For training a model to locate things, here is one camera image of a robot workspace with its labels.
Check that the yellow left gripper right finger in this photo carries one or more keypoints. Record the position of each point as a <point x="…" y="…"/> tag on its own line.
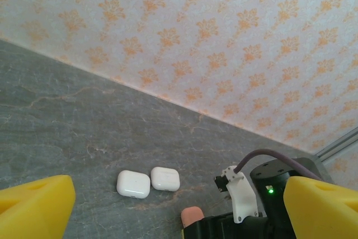
<point x="324" y="211"/>

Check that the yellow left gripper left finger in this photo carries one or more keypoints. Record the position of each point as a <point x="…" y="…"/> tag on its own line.
<point x="36" y="208"/>

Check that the pink earbud charging case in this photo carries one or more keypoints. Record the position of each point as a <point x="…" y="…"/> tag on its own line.
<point x="191" y="215"/>

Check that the white earbud charging case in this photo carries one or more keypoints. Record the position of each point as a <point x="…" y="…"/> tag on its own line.
<point x="132" y="184"/>
<point x="165" y="178"/>

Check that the aluminium frame post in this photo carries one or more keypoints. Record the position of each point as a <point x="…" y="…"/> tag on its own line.
<point x="341" y="142"/>

